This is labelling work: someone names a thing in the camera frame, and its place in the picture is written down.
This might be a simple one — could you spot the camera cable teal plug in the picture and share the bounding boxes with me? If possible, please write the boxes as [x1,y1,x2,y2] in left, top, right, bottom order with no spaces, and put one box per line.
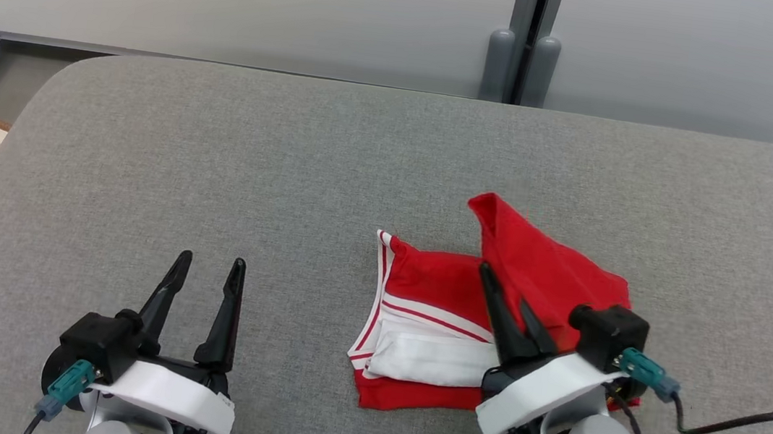
[611,346,773,434]
[20,352,98,434]

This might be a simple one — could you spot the left camera cable teal plug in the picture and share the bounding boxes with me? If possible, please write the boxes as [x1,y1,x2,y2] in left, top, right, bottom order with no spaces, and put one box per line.
[20,352,98,434]

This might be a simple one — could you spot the grey rounded post cap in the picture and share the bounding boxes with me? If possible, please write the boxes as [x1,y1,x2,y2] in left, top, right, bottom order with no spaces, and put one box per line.
[479,26,518,105]
[526,34,563,111]

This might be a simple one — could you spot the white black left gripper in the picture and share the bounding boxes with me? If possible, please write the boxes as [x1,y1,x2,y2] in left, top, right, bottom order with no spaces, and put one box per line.
[82,240,254,434]

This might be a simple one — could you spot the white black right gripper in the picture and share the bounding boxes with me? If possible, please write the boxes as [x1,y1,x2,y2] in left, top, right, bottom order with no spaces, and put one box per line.
[459,260,643,434]

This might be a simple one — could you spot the grey metal partition post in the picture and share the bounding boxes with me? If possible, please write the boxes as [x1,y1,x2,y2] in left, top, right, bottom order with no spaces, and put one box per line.
[500,0,567,111]

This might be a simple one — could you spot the right camera cable teal plug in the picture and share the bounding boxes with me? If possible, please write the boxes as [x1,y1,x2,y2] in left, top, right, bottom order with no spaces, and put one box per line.
[611,346,773,434]

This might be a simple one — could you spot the red jersey shirt white sleeves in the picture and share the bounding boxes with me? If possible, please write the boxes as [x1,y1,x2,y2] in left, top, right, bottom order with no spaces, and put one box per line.
[340,178,665,434]

